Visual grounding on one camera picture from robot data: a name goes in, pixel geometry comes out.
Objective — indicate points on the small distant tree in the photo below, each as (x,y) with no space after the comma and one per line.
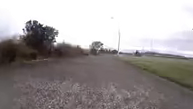
(95,46)

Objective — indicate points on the grey gravel road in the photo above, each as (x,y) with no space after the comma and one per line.
(96,77)

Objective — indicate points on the curved street lamp pole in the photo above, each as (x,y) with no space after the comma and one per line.
(119,39)

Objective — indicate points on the large dark tree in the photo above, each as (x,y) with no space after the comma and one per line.
(39,34)

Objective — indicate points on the green grass field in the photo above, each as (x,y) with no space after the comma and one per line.
(173,69)

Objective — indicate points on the brown hedge of bushes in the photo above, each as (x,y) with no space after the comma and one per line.
(7,51)

